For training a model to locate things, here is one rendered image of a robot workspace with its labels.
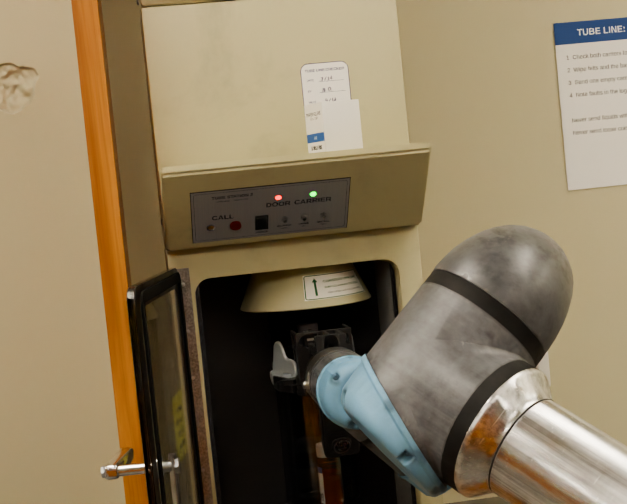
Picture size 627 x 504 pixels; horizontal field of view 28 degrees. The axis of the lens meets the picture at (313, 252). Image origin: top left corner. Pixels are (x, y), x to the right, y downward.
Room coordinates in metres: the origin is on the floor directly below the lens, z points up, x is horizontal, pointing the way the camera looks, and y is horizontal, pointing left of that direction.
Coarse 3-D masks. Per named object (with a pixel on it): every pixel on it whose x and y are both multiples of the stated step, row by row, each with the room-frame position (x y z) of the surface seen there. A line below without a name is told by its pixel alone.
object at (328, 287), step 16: (272, 272) 1.62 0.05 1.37; (288, 272) 1.61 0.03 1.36; (304, 272) 1.61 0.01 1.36; (320, 272) 1.61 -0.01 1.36; (336, 272) 1.62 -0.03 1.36; (352, 272) 1.64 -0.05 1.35; (256, 288) 1.63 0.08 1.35; (272, 288) 1.61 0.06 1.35; (288, 288) 1.60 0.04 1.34; (304, 288) 1.60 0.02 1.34; (320, 288) 1.60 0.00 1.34; (336, 288) 1.61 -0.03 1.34; (352, 288) 1.63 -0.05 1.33; (256, 304) 1.62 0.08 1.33; (272, 304) 1.60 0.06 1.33; (288, 304) 1.59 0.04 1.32; (304, 304) 1.59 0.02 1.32; (320, 304) 1.59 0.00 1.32; (336, 304) 1.60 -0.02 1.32
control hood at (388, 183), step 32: (256, 160) 1.46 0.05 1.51; (288, 160) 1.46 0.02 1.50; (320, 160) 1.47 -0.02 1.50; (352, 160) 1.47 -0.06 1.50; (384, 160) 1.48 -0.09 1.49; (416, 160) 1.49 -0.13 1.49; (160, 192) 1.53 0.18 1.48; (192, 192) 1.47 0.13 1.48; (352, 192) 1.51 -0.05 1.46; (384, 192) 1.52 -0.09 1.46; (416, 192) 1.53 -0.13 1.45; (352, 224) 1.55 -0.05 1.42; (384, 224) 1.56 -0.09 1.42; (416, 224) 1.57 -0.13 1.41
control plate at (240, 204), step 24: (216, 192) 1.47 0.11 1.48; (240, 192) 1.48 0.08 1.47; (264, 192) 1.49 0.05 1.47; (288, 192) 1.49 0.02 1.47; (336, 192) 1.51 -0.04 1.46; (192, 216) 1.49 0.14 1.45; (216, 216) 1.50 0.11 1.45; (240, 216) 1.51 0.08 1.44; (288, 216) 1.52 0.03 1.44; (312, 216) 1.53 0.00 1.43; (336, 216) 1.53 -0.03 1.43; (216, 240) 1.53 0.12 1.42
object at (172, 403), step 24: (168, 312) 1.43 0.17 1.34; (168, 336) 1.41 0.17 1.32; (168, 360) 1.40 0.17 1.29; (168, 384) 1.38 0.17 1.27; (144, 408) 1.23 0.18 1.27; (168, 408) 1.36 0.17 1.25; (144, 432) 1.23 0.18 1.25; (168, 432) 1.35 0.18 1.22; (144, 456) 1.23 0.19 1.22; (192, 456) 1.50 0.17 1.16; (168, 480) 1.32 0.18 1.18; (192, 480) 1.48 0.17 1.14
